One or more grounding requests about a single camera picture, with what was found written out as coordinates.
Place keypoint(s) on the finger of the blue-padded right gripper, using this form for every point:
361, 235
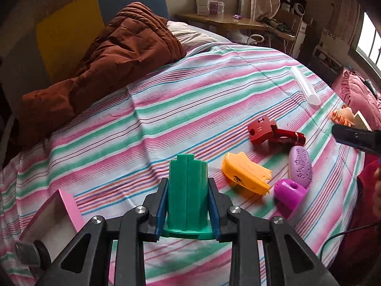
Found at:
288, 259

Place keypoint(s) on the rust brown quilt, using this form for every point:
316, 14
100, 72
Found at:
134, 43

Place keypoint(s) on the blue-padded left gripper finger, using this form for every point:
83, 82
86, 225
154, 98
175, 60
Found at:
86, 259

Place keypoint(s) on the yellow-orange plastic punch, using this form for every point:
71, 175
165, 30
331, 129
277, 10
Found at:
246, 173

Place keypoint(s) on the pink transparent container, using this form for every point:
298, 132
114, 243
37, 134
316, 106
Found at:
216, 7

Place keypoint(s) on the red metal block toy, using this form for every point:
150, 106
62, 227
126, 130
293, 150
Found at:
261, 130

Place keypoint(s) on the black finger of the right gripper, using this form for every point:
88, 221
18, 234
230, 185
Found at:
364, 140

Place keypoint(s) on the magenta plastic punch toy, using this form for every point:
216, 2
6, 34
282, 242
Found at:
289, 193

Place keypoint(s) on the dark grey cylindrical jar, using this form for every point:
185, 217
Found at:
33, 254

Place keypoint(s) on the green plastic stamp toy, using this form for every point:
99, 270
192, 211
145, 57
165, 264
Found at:
187, 200

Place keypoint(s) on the striped pink green bedsheet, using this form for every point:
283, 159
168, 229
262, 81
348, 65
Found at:
115, 153

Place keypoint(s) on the purple oval embossed case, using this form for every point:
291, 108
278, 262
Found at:
300, 168

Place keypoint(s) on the pink pillow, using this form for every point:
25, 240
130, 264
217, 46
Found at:
352, 90

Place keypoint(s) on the white box on table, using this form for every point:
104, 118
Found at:
202, 7

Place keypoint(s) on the pink white shallow tray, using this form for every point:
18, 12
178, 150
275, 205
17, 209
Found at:
55, 223

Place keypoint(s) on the wooden bedside table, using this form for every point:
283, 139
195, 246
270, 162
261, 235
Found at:
225, 22

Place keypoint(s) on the person's right hand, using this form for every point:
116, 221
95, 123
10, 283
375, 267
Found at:
377, 195

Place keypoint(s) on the orange hair claw clip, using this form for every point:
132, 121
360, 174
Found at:
343, 116

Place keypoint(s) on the white cylindrical tube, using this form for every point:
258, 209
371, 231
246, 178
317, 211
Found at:
305, 87

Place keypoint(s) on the grey yellow blue headboard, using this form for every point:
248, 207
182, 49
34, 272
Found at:
43, 41

